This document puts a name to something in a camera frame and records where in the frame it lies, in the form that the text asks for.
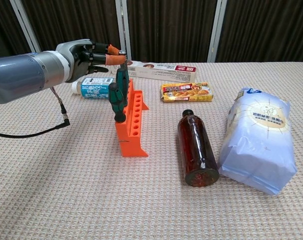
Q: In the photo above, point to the black metal precision screwdriver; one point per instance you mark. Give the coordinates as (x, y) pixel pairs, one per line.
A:
(124, 65)

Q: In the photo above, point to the plastic bottle blue label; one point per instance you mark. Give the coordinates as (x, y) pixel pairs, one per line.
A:
(94, 87)

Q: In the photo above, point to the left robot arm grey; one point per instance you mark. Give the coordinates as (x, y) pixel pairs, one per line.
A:
(21, 75)

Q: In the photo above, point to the pale blue paper bag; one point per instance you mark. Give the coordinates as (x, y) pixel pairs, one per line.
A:
(259, 150)

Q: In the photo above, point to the yellow curry box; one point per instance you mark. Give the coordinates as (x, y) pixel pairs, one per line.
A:
(186, 93)

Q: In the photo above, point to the beige waffle tablecloth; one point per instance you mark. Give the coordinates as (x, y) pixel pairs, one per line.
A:
(66, 200)

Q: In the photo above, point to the long white red box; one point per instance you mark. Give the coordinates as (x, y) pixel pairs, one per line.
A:
(161, 72)

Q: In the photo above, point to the black ribbed partition panel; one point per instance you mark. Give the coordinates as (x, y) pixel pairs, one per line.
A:
(79, 20)
(1, 25)
(266, 30)
(171, 30)

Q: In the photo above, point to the orange screwdriver rack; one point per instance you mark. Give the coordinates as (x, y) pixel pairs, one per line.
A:
(131, 147)

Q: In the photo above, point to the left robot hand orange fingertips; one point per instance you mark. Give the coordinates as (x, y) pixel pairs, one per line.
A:
(74, 50)

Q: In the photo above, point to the brown plastic bottle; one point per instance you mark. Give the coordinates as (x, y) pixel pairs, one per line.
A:
(196, 150)

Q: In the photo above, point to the grey aluminium frame post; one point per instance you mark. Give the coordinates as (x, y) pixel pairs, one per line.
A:
(24, 25)
(217, 30)
(122, 25)

